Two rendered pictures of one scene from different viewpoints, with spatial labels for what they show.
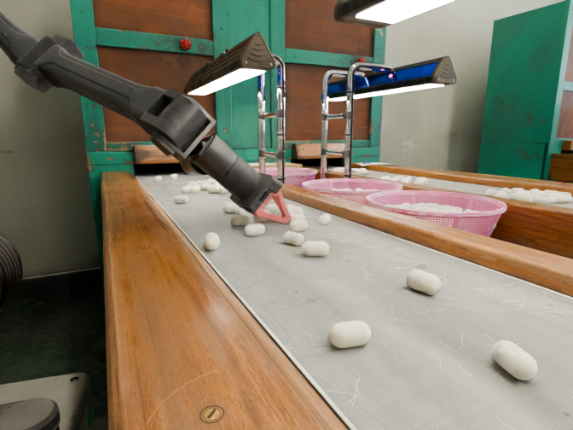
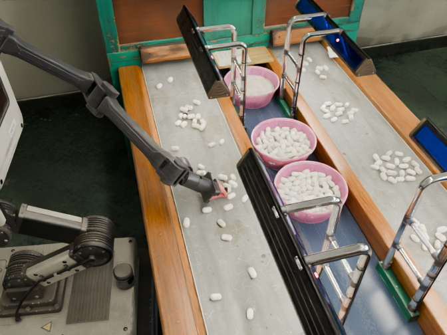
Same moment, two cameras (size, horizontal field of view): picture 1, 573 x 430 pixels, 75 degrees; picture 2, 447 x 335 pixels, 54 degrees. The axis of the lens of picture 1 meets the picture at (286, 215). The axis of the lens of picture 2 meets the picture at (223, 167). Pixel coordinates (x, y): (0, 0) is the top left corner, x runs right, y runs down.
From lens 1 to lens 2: 1.11 m
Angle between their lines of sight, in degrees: 33
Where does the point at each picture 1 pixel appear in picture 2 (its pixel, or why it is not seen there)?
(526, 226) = (356, 209)
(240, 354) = (185, 305)
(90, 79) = (129, 135)
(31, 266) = (63, 85)
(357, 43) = not seen: outside the picture
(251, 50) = (214, 91)
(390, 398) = (217, 318)
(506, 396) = (242, 322)
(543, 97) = not seen: outside the picture
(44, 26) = not seen: outside the picture
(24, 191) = (50, 29)
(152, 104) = (159, 164)
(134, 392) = (163, 313)
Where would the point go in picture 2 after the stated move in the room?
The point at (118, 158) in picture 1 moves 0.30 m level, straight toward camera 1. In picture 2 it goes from (128, 56) to (133, 89)
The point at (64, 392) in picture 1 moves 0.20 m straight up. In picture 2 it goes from (128, 248) to (119, 216)
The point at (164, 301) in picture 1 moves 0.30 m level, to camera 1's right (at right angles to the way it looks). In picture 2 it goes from (168, 278) to (267, 295)
